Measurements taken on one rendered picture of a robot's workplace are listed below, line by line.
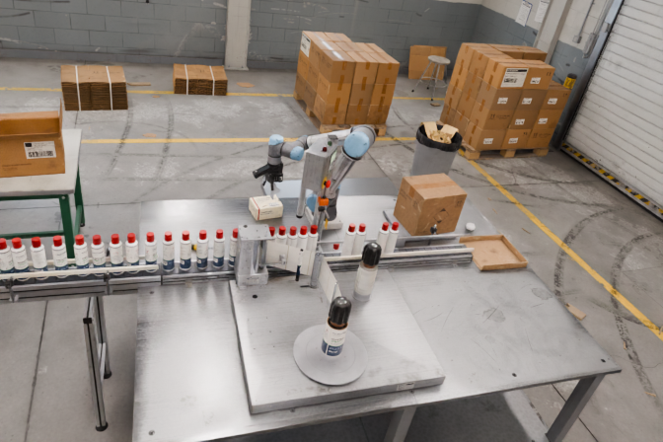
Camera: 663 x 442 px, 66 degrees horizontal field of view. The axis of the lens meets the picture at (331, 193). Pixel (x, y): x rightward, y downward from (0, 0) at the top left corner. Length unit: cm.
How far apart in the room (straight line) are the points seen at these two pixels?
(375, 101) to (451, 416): 391
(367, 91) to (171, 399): 450
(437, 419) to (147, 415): 155
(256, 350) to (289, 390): 22
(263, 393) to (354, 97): 434
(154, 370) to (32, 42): 604
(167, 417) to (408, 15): 729
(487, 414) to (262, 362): 144
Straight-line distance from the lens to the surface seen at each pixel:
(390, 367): 221
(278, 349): 218
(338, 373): 212
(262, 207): 290
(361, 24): 817
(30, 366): 341
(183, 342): 226
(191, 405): 207
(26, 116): 362
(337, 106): 586
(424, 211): 291
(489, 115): 603
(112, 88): 612
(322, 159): 229
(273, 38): 781
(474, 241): 318
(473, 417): 307
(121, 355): 334
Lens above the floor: 252
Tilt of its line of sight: 31 degrees down
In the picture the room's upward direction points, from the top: 10 degrees clockwise
